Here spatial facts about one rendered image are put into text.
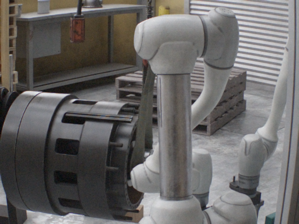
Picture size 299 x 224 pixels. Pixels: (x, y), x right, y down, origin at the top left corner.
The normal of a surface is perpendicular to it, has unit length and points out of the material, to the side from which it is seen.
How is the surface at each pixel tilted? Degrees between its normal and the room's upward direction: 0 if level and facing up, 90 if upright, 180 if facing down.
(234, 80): 90
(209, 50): 119
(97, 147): 58
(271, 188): 0
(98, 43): 90
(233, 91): 90
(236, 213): 62
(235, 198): 6
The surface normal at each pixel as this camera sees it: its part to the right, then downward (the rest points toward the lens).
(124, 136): -0.16, -0.61
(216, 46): 0.34, 0.52
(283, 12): -0.58, -0.33
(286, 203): -0.80, 0.15
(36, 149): -0.24, -0.16
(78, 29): 0.28, 0.25
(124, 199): -0.23, 0.69
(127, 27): 0.74, 0.18
